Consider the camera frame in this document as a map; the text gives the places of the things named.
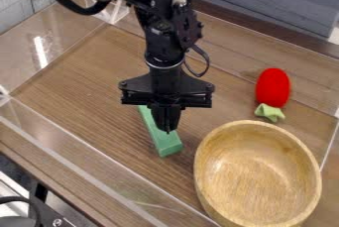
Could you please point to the clear acrylic table barrier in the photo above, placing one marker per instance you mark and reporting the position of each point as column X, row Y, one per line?
column 70, row 133

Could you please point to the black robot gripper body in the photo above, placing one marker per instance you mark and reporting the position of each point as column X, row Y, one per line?
column 167, row 87

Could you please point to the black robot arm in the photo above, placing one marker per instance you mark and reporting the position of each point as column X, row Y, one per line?
column 171, row 28

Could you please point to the red plush strawberry toy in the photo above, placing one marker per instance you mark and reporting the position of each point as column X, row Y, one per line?
column 273, row 89

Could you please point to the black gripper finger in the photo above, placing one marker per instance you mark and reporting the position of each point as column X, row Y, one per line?
column 159, row 115
column 174, row 114

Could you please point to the light wooden bowl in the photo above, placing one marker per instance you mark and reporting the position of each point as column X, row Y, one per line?
column 257, row 176

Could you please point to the clear acrylic corner bracket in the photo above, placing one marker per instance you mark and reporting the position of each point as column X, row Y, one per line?
column 114, row 12

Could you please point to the green rectangular block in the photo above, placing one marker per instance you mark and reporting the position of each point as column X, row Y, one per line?
column 167, row 143

